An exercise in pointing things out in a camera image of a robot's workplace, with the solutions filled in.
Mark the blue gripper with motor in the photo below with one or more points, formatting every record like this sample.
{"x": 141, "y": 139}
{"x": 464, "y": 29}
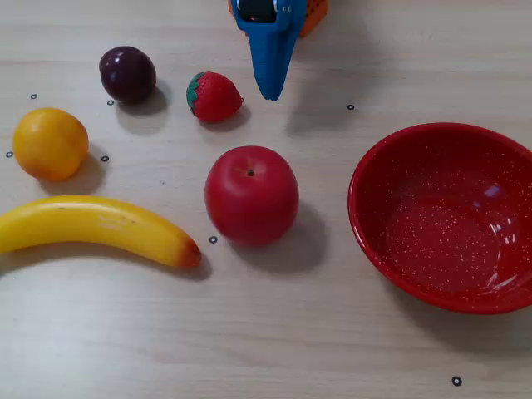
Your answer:
{"x": 269, "y": 46}

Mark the yellow plastic banana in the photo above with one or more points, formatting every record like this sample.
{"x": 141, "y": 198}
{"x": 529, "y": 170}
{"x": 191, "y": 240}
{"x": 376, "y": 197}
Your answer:
{"x": 104, "y": 224}

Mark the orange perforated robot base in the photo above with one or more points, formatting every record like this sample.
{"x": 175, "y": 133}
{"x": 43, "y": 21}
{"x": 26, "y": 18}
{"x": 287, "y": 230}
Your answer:
{"x": 312, "y": 16}

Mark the red speckled enamel bowl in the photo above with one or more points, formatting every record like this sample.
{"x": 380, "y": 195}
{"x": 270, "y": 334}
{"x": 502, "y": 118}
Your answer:
{"x": 444, "y": 224}

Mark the red plastic strawberry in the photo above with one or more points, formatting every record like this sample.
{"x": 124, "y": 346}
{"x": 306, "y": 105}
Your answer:
{"x": 216, "y": 97}

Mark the red plastic apple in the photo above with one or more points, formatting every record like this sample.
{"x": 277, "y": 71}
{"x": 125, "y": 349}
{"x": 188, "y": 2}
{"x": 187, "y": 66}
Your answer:
{"x": 251, "y": 199}

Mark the dark purple plastic plum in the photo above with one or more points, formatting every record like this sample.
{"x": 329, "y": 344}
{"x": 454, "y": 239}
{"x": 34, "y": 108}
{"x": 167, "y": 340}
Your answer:
{"x": 126, "y": 75}

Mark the orange plastic citrus fruit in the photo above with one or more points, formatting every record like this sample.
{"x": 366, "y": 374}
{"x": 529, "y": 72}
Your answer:
{"x": 50, "y": 143}

